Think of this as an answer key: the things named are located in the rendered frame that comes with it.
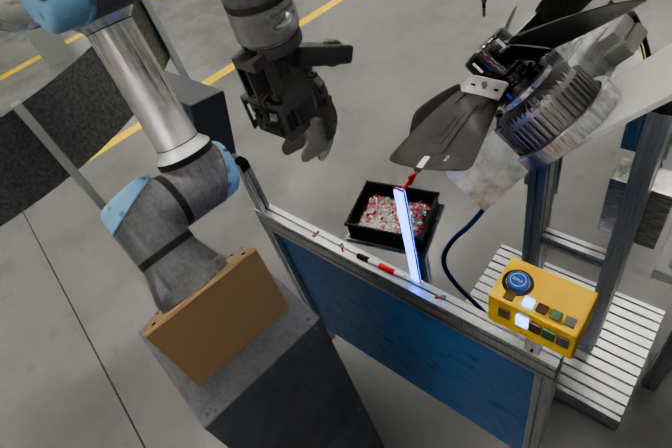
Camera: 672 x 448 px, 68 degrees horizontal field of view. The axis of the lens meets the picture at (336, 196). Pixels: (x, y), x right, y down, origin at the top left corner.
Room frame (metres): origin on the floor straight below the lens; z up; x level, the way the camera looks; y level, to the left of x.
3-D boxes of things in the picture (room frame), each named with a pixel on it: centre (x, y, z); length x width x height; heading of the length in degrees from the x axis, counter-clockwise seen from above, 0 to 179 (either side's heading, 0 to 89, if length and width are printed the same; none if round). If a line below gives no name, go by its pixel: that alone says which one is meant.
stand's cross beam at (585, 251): (0.78, -0.64, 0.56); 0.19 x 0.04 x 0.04; 38
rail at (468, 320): (0.72, -0.05, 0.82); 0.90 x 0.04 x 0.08; 38
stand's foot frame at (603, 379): (0.80, -0.62, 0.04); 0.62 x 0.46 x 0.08; 38
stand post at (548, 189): (0.87, -0.56, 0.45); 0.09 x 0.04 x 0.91; 128
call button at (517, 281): (0.45, -0.27, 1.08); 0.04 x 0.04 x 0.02
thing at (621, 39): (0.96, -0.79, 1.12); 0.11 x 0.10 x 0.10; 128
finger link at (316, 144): (0.53, 0.01, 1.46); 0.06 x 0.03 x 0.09; 129
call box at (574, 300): (0.41, -0.29, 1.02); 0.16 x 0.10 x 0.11; 38
